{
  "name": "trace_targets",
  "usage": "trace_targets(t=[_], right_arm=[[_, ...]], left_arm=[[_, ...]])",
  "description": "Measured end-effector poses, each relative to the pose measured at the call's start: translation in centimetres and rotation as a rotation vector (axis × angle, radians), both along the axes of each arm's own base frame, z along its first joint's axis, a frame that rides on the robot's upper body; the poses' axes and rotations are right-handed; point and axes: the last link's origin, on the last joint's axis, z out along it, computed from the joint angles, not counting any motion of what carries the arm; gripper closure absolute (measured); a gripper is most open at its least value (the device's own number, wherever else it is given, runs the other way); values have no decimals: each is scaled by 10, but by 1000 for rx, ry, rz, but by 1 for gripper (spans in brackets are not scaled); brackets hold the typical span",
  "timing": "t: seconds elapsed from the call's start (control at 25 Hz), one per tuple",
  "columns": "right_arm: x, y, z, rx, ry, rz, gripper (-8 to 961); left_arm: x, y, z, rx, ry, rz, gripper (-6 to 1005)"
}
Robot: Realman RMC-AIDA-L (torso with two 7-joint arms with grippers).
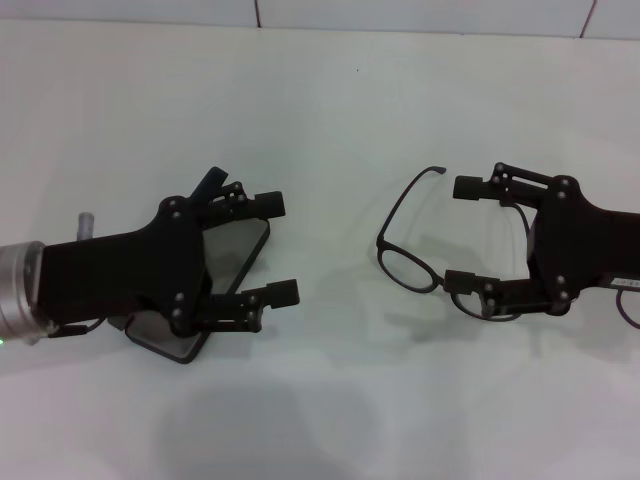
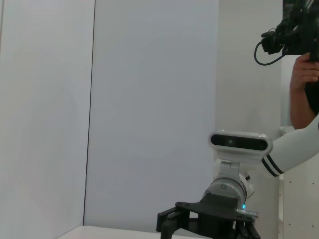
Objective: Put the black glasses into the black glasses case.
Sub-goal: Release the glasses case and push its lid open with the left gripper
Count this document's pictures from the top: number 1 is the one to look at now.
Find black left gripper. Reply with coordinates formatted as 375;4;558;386
38;194;215;339

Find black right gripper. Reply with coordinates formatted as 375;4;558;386
443;161;640;321

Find black glasses case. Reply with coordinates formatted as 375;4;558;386
107;166;272;365

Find black round glasses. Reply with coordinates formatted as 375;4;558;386
375;165;640;331

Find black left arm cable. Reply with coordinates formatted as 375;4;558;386
27;315;110;347

